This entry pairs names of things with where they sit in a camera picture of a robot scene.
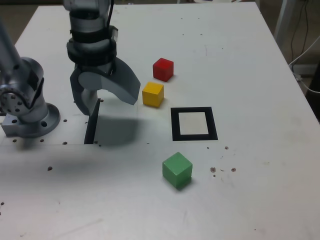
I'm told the yellow cube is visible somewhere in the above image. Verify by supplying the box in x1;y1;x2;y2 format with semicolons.
141;81;165;109

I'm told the thin black background cable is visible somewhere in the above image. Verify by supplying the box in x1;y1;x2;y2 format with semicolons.
289;0;310;65

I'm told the white background cable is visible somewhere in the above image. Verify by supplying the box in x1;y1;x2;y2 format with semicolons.
288;35;320;94

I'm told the green cube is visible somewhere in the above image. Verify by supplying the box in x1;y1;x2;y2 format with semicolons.
162;151;194;191

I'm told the black tape strip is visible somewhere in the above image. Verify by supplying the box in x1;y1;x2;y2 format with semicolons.
83;98;101;145

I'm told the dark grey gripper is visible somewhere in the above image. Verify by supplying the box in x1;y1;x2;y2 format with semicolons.
69;57;141;117

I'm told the white metal post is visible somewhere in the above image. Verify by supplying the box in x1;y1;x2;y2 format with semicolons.
273;0;298;44

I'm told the red cube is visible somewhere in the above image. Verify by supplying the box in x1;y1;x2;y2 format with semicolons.
152;57;175;82

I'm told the black tape square outline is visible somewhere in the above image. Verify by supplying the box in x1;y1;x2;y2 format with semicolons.
170;106;219;142

